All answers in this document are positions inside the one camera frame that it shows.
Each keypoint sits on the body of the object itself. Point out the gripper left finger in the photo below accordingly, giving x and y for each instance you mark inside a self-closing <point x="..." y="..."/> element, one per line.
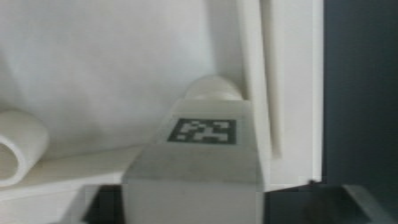
<point x="106" y="212"/>

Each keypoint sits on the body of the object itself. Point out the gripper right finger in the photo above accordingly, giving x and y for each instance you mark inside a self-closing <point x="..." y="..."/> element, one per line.
<point x="325" y="204"/>

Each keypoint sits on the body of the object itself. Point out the white leg with tag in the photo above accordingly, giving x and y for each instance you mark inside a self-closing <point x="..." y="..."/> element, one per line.
<point x="193" y="183"/>

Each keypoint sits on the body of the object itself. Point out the white square tabletop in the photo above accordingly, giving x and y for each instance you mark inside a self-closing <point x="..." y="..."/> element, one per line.
<point x="101" y="60"/>

